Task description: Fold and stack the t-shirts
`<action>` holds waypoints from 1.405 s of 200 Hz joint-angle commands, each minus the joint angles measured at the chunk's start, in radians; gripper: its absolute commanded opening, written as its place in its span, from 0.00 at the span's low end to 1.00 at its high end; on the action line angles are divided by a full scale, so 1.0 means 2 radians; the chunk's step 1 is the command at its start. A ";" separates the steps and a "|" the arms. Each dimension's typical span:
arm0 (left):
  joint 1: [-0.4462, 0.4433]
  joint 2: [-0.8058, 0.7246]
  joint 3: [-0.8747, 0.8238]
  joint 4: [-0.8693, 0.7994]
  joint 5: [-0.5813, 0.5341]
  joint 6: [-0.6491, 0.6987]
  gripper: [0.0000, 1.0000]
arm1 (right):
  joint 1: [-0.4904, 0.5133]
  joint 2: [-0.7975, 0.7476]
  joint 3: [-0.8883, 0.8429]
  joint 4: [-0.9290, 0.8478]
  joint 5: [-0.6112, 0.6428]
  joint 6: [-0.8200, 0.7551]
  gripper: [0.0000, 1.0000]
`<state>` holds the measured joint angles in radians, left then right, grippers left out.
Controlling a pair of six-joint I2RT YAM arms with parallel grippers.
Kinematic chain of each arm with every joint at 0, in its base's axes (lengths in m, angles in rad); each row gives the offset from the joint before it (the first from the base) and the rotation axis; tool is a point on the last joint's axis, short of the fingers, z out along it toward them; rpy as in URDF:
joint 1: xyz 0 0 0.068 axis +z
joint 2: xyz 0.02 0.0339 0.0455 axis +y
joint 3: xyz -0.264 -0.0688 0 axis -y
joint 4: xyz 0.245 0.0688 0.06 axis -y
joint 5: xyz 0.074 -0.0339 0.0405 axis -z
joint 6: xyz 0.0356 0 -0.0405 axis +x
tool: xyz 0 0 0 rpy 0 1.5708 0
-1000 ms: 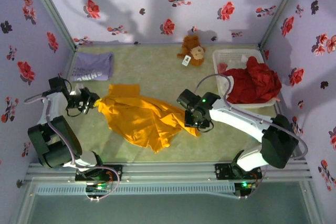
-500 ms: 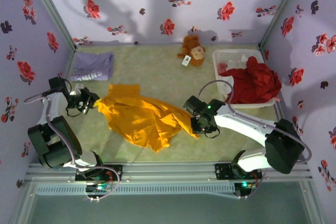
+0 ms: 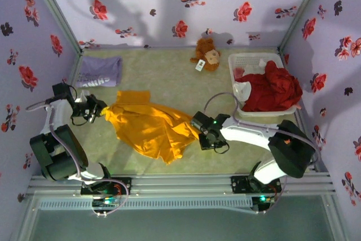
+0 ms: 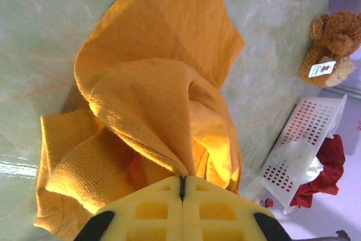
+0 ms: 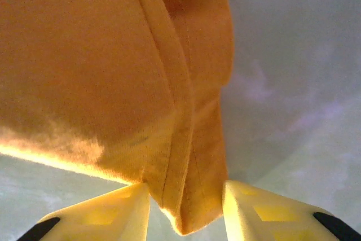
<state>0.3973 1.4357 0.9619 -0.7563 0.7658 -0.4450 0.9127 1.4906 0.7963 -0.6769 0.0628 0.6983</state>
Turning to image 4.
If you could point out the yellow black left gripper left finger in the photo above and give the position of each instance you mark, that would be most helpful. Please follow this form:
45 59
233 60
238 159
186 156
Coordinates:
127 224

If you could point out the white teddy hang tag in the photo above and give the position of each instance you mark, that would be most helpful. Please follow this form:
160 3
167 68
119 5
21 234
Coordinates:
321 69

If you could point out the red t-shirt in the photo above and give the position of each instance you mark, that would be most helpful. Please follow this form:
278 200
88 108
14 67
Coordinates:
330 162

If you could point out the brown teddy bear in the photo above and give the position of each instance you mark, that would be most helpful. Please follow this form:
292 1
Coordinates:
335 35

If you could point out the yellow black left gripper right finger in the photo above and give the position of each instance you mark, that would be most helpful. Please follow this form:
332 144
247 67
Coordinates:
242 224

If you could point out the yellow t-shirt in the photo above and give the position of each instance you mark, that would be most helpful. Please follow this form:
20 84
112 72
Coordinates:
158 54

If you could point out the white plastic laundry basket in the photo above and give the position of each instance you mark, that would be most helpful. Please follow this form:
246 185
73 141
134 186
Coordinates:
304 128

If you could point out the white cloth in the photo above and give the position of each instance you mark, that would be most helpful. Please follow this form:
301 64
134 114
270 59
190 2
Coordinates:
314 167

